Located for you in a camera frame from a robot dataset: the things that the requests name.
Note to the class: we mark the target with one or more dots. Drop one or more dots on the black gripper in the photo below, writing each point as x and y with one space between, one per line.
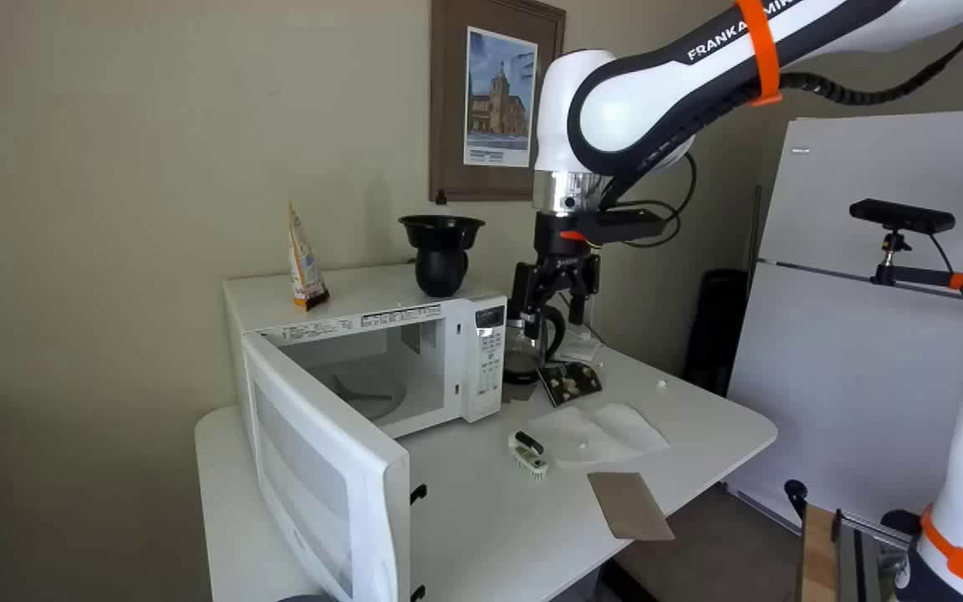
564 254

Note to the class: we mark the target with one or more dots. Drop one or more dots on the white green scrub brush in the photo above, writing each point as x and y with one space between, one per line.
531 454

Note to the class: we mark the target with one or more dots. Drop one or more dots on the white microwave oven body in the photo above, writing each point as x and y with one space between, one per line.
337 296

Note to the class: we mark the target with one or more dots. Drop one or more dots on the white microwave door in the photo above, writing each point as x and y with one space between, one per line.
317 469

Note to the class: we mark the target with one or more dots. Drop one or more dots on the black glass electric kettle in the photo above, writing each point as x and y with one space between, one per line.
515 361

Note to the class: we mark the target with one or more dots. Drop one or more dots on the black snack packet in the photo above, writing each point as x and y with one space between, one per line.
571 382

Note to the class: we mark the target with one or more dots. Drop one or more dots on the black mug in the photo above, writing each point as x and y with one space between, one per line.
439 273

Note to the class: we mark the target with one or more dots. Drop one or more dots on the black coffee dripper funnel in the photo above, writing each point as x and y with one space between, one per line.
444 231

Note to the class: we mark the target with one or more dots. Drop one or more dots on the tall black object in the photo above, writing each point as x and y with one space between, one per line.
718 331

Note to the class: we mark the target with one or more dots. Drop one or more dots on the building print poster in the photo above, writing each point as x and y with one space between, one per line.
498 103

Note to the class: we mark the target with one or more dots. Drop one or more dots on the glass turntable plate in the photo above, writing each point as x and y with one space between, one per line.
369 390

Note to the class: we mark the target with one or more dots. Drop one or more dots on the brown framed cork board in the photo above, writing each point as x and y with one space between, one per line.
449 103

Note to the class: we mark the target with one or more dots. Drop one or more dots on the brown cloth on counter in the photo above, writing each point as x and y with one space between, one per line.
630 508

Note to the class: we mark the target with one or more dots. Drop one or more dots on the orange standing card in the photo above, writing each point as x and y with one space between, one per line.
307 270

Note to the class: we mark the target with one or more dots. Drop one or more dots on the black clamp knob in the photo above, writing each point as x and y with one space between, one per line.
798 496

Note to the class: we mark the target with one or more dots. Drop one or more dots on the white board panel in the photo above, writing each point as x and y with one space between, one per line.
862 381

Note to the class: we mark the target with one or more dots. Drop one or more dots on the wooden robot stand top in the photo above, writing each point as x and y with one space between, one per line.
818 557

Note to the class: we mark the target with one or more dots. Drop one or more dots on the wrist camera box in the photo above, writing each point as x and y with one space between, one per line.
628 227

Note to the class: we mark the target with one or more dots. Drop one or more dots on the black camera on tripod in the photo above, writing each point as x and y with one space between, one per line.
903 216

